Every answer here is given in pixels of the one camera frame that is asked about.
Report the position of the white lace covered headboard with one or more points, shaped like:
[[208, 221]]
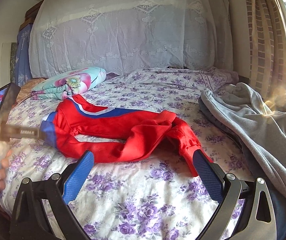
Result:
[[122, 36]]

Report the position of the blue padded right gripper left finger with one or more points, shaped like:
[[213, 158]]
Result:
[[29, 219]]

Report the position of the grey fleece blanket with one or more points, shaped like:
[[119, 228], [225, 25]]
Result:
[[260, 132]]

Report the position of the brown checked curtain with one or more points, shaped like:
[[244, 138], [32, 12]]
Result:
[[267, 35]]

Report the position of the red blue white track pants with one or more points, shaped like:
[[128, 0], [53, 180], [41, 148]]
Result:
[[116, 134]]

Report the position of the purple floral bed sheet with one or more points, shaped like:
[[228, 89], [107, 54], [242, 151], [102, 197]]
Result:
[[157, 198]]

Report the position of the folded floral teal quilt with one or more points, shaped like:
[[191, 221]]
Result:
[[65, 85]]

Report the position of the brown orange pillow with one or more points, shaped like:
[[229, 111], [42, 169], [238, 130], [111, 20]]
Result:
[[26, 89]]

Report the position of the person's left hand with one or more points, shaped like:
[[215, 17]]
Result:
[[5, 163]]

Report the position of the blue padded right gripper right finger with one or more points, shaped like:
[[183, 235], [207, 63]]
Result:
[[257, 218]]

